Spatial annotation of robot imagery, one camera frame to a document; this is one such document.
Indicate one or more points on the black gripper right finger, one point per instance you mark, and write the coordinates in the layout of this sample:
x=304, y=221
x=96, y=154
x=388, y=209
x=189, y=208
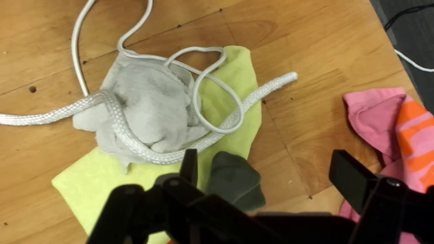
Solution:
x=356, y=183

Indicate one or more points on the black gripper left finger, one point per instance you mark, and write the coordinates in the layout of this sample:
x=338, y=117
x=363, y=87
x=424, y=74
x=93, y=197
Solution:
x=189, y=168

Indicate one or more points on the pink orange cloth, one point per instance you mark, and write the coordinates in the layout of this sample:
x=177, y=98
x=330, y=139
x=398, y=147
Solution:
x=402, y=132

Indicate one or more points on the grey towel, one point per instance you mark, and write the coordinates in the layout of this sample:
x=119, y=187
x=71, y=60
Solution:
x=157, y=102

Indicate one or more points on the dark green sock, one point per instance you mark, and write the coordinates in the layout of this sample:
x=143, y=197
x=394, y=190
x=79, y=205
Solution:
x=235, y=181

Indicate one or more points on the yellow-green cloth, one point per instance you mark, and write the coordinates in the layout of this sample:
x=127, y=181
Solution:
x=87, y=183

